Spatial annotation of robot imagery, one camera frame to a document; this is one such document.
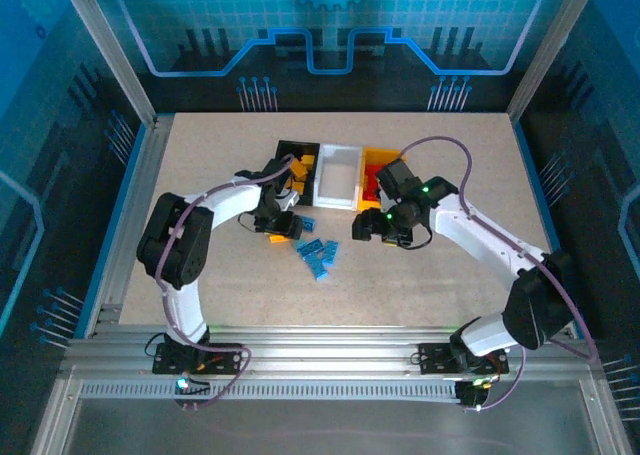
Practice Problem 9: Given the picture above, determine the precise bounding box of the blue table edge strip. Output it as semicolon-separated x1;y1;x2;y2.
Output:
73;123;151;339
513;119;589;339

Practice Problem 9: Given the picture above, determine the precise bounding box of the aluminium side rail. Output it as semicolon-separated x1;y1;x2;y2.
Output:
92;114;175;329

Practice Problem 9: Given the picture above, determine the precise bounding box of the thin black left gripper cable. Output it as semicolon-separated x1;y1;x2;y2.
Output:
236;208;259;234

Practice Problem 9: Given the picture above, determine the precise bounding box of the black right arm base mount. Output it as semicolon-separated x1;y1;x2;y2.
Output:
418;342;510;376

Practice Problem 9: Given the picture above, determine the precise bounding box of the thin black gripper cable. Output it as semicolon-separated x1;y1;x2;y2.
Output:
236;208;259;234
394;219;434;251

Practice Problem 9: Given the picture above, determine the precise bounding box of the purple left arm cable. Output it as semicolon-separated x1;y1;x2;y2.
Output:
152;153;296;412

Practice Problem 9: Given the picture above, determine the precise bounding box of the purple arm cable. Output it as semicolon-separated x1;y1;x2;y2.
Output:
152;153;296;412
398;135;599;412

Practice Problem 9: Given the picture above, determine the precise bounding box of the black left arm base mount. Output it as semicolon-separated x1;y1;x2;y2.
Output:
152;342;242;376

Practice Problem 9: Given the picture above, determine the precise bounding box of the black plastic bin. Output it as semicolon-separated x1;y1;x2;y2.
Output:
274;139;321;209

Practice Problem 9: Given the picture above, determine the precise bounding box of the grey metal base plate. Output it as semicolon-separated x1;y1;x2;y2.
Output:
59;397;611;455

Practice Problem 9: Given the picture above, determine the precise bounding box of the grey slotted cable duct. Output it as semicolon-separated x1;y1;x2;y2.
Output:
79;380;464;402

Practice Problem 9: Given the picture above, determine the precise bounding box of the small black controller board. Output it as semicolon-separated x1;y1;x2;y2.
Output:
172;373;212;399
454;378;496;410

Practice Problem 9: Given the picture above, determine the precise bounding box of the thin black right gripper cable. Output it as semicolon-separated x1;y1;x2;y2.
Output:
394;219;434;251

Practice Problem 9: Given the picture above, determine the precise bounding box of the white plastic bin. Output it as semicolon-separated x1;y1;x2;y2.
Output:
313;143;364;211

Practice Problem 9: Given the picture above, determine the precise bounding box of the aluminium frame post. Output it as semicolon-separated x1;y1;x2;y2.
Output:
505;0;604;121
55;0;160;129

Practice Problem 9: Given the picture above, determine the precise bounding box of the yellow plastic bin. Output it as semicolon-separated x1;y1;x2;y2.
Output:
355;147;401;211

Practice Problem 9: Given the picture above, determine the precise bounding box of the long aluminium frame rail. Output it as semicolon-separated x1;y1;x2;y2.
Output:
62;324;604;376

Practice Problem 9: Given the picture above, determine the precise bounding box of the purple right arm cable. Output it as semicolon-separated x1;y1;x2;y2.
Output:
398;135;599;412

